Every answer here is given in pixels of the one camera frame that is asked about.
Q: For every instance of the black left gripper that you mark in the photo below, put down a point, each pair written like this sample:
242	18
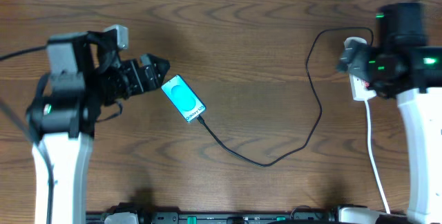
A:
137	75

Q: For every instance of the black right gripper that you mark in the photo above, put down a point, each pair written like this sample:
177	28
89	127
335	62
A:
362	52

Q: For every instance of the blue screen Galaxy smartphone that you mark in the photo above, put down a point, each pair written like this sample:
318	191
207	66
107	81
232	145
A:
181	95

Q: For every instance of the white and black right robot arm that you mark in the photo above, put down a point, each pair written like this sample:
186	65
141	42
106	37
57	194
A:
400	30

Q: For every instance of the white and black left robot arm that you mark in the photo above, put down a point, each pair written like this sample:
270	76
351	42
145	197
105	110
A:
86	73

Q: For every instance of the white power strip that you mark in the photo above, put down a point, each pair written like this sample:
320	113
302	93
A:
359	89

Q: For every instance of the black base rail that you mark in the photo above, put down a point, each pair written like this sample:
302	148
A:
130	213

